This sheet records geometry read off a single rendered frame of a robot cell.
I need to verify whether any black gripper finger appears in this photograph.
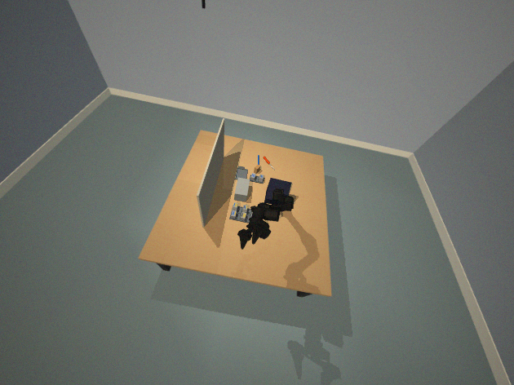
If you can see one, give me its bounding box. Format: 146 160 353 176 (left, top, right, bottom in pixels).
252 224 267 245
238 233 251 250

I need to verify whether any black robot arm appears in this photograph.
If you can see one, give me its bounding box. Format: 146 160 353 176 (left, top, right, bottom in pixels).
251 188 294 240

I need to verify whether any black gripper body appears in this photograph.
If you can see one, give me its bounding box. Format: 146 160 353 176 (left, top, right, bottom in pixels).
237 215 269 239

